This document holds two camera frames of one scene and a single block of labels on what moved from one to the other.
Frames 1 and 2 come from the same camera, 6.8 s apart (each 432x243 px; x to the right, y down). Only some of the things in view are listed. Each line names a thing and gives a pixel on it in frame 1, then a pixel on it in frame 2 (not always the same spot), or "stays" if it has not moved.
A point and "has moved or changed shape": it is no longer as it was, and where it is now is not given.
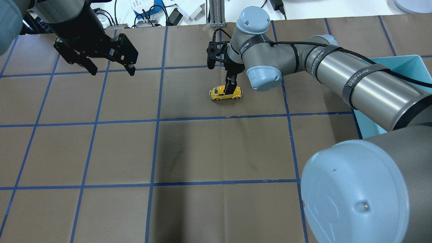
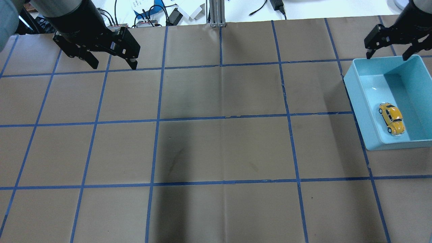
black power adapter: [277, 5] stays
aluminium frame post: [217, 16] stays
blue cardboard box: [158, 5] stays
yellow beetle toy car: [217, 93] has moved or changed shape
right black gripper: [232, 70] to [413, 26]
